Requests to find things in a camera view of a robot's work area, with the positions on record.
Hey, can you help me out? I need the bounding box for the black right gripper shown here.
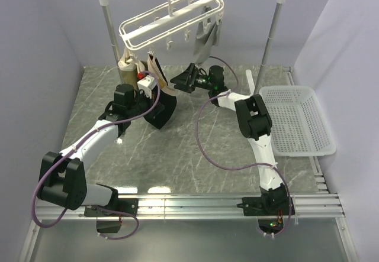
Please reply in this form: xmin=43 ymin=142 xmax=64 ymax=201
xmin=170 ymin=64 xmax=213 ymax=95

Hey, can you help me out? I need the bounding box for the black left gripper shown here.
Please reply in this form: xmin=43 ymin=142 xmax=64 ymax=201
xmin=127 ymin=89 xmax=165 ymax=119

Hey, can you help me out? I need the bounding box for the khaki underwear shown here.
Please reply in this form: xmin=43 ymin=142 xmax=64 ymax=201
xmin=117 ymin=47 xmax=147 ymax=90

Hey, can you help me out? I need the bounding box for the white clip hanger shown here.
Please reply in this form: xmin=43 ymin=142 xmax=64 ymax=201
xmin=118 ymin=0 xmax=225 ymax=55

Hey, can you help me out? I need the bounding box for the black underwear beige waistband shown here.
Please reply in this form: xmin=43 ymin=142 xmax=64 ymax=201
xmin=147 ymin=54 xmax=177 ymax=121

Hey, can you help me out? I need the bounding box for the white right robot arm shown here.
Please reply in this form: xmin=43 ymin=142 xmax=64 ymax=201
xmin=170 ymin=63 xmax=294 ymax=216

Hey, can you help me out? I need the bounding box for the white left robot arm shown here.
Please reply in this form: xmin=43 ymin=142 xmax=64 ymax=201
xmin=33 ymin=77 xmax=162 ymax=216

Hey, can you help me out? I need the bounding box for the grey hanging underwear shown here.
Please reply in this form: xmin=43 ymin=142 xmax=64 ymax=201
xmin=193 ymin=18 xmax=222 ymax=65

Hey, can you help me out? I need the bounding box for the white plastic basket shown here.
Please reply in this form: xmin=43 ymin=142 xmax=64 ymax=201
xmin=259 ymin=85 xmax=336 ymax=157

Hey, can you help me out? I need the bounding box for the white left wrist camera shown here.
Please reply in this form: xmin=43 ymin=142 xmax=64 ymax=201
xmin=137 ymin=72 xmax=157 ymax=99

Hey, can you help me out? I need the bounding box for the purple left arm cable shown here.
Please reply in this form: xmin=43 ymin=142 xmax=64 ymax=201
xmin=31 ymin=71 xmax=162 ymax=241

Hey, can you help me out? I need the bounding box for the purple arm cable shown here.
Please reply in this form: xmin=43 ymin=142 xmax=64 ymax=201
xmin=31 ymin=71 xmax=162 ymax=241
xmin=197 ymin=55 xmax=294 ymax=241

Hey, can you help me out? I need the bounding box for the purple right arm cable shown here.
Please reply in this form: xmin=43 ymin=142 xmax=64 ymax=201
xmin=197 ymin=55 xmax=294 ymax=241

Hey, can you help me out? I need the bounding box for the aluminium mounting rail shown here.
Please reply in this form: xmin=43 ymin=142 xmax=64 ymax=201
xmin=32 ymin=193 xmax=346 ymax=220

